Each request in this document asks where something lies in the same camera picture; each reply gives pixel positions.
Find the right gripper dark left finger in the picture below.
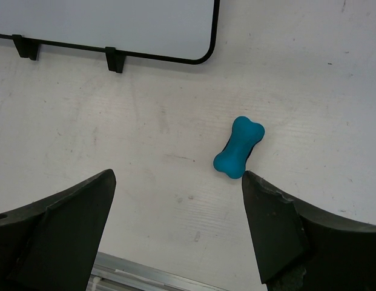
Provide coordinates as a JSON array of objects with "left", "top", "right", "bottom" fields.
[{"left": 0, "top": 169, "right": 116, "bottom": 290}]

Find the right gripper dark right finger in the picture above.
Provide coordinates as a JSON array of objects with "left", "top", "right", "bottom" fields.
[{"left": 242, "top": 171, "right": 376, "bottom": 290}]

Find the blue bone-shaped whiteboard eraser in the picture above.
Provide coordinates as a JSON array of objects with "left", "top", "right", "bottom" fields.
[{"left": 213, "top": 116, "right": 265, "bottom": 179}]

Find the white whiteboard black frame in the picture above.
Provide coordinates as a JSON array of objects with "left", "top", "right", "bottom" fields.
[{"left": 0, "top": 1, "right": 220, "bottom": 65}]

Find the metal whiteboard stand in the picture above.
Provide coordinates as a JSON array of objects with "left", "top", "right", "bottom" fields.
[{"left": 11, "top": 35, "right": 127, "bottom": 73}]

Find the aluminium table frame rail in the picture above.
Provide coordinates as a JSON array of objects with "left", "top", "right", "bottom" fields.
[{"left": 86, "top": 252, "right": 221, "bottom": 291}]

